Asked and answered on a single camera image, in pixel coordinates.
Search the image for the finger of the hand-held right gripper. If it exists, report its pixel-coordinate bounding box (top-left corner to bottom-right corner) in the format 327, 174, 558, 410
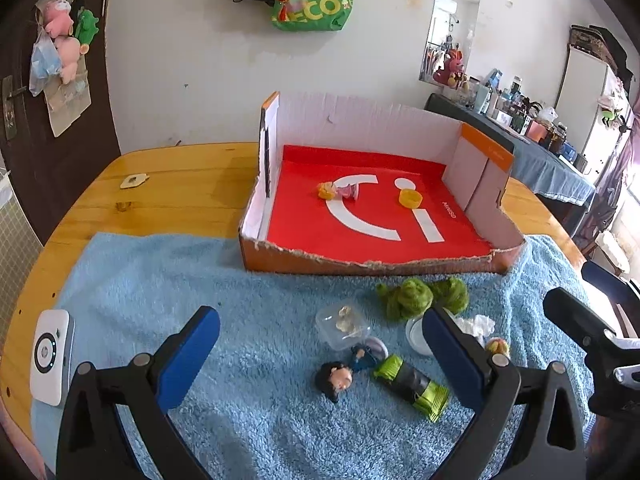
542, 286, 618, 353
581, 259, 640, 308

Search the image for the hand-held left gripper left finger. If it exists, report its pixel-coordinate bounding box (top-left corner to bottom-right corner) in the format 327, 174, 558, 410
56, 305, 221, 480

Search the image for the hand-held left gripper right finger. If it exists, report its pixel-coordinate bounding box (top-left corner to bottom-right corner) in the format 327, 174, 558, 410
421, 305, 587, 480

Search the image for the white tissue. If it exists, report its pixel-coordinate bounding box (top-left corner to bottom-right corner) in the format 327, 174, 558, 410
452, 314, 496, 346

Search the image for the green and black foil packet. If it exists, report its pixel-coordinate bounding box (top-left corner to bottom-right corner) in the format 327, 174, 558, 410
372, 354, 451, 423

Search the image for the small yellow pink toy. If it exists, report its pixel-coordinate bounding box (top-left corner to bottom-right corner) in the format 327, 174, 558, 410
484, 337, 511, 361

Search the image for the green lettuce toy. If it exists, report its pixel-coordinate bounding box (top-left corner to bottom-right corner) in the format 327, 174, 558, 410
432, 276, 470, 313
376, 277, 435, 322

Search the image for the black-haired doll figure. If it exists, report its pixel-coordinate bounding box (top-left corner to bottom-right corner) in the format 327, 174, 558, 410
315, 337, 388, 403

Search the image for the small clear plastic container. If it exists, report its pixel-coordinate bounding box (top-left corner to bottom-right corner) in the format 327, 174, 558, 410
315, 300, 372, 350

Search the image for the orange cardboard box red floor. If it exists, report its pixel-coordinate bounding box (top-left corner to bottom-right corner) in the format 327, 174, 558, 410
237, 91, 527, 276

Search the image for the white cushioned stool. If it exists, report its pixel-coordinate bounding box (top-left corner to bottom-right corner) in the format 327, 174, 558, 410
595, 230, 631, 276

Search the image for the light blue fluffy towel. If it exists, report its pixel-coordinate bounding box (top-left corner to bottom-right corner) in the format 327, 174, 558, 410
30, 232, 596, 480

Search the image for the purple curtain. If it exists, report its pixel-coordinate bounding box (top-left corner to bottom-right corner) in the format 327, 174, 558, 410
572, 95, 640, 261

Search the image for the sideboard with blue cloth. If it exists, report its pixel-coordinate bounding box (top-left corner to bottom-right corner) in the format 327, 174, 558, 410
425, 92, 596, 241

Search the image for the white mobile router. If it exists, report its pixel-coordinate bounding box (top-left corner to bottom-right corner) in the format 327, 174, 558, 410
29, 309, 76, 407

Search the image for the small pink dress figure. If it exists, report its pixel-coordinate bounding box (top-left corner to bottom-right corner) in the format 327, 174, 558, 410
317, 181, 360, 202

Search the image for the white refrigerator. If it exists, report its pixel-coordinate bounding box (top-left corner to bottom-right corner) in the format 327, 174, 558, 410
555, 50, 633, 171

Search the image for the row of bottles and jars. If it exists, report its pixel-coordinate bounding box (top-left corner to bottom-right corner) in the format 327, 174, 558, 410
465, 67, 591, 173

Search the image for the dark brown door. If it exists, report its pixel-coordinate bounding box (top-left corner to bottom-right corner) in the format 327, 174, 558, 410
0, 0, 123, 261

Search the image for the dark bag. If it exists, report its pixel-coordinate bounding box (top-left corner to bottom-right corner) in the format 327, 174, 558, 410
569, 24, 628, 81

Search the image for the pink dragon plush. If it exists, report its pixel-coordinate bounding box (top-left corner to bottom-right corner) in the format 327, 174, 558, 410
432, 47, 468, 88

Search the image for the clear paper-filled bag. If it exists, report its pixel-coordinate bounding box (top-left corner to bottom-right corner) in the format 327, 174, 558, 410
44, 72, 93, 138

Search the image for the pink plush toy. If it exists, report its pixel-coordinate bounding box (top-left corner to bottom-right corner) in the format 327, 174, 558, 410
55, 35, 91, 85
42, 0, 76, 36

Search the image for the green plush toy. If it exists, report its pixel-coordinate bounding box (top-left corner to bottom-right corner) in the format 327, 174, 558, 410
75, 7, 101, 45

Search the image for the wall mirror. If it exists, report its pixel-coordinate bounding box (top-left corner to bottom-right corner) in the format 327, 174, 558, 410
418, 0, 482, 92

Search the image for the metal door handle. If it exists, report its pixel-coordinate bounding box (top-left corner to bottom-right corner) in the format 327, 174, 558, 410
1, 76, 27, 140

